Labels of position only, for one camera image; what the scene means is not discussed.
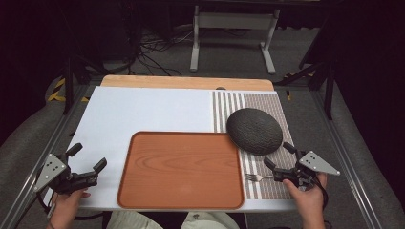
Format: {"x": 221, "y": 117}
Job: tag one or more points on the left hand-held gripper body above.
{"x": 60, "y": 178}

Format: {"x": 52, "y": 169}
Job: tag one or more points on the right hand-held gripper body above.
{"x": 305, "y": 171}

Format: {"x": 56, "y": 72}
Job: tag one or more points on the silver fork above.
{"x": 256, "y": 177}

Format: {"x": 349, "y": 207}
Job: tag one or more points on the dark grey textured plate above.
{"x": 254, "y": 131}

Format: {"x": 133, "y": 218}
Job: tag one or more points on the brown wooden tray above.
{"x": 181, "y": 170}

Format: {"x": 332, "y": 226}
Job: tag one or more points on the person's right hand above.
{"x": 307, "y": 202}

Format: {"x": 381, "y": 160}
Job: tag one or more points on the person's left hand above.
{"x": 66, "y": 208}

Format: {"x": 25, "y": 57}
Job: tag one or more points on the striped woven placemat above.
{"x": 264, "y": 143}

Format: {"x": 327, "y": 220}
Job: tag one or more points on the white table mat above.
{"x": 143, "y": 114}

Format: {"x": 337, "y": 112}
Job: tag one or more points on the black tripod stand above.
{"x": 76, "y": 63}
{"x": 318, "y": 70}

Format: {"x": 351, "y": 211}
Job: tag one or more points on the grey metal stand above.
{"x": 234, "y": 35}

